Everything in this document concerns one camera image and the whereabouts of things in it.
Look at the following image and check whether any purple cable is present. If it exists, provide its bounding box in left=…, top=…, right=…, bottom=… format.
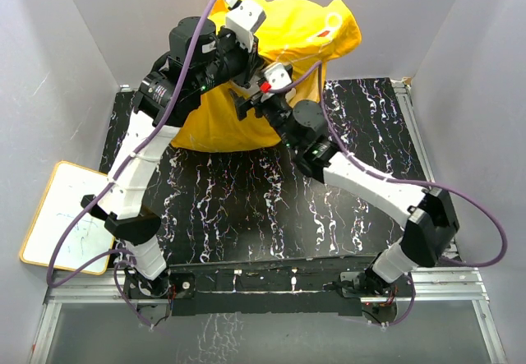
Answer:
left=45, top=0, right=231, bottom=328
left=283, top=60, right=510, bottom=328

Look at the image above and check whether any yellow Pikachu pillowcase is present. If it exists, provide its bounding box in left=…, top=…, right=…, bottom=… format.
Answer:
left=170, top=0, right=362, bottom=154

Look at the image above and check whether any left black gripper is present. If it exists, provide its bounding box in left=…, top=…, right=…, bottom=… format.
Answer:
left=194, top=25, right=265, bottom=95

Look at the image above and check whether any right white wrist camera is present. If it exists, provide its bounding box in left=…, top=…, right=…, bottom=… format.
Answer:
left=260, top=62, right=293, bottom=94

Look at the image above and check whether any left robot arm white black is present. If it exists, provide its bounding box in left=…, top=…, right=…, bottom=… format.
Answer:
left=81, top=9, right=265, bottom=297

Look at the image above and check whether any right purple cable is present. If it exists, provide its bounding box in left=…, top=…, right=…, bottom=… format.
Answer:
left=283, top=60, right=510, bottom=328

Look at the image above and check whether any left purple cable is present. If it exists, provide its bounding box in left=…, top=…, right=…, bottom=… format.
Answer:
left=45, top=0, right=231, bottom=328

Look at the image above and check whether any aluminium extrusion frame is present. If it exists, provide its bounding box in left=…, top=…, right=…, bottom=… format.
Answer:
left=30, top=78, right=509, bottom=364

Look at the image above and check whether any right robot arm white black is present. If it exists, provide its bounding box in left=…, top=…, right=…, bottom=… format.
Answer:
left=229, top=91, right=459, bottom=296

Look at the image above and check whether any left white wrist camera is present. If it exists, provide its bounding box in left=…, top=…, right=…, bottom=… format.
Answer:
left=224, top=0, right=266, bottom=51

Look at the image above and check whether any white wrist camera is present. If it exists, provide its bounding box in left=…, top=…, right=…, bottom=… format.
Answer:
left=224, top=0, right=266, bottom=51
left=260, top=62, right=293, bottom=94

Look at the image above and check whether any small whiteboard wooden frame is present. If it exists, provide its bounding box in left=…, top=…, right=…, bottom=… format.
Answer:
left=19, top=161, right=114, bottom=271

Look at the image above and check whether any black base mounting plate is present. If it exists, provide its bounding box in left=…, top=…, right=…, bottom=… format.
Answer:
left=124, top=256, right=415, bottom=323

